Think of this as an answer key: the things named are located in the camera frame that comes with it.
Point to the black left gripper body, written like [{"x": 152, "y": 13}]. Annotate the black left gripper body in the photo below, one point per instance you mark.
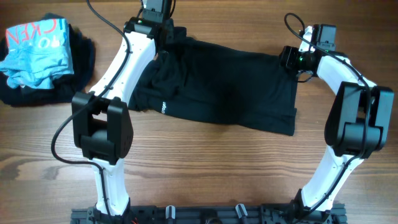
[{"x": 170, "y": 26}]

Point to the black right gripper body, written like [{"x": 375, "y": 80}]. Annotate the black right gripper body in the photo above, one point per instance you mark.
[{"x": 287, "y": 61}]

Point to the black t-shirt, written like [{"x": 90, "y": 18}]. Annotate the black t-shirt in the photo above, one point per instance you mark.
[{"x": 205, "y": 82}]

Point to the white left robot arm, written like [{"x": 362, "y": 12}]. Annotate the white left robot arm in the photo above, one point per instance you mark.
[{"x": 102, "y": 127}]

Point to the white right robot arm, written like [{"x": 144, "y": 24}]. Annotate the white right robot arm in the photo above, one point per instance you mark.
[{"x": 356, "y": 126}]

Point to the dark navy garment pile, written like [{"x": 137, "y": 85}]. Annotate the dark navy garment pile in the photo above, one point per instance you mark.
[{"x": 83, "y": 56}]

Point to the light blue printed t-shirt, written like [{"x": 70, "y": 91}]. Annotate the light blue printed t-shirt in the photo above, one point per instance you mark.
[{"x": 38, "y": 53}]

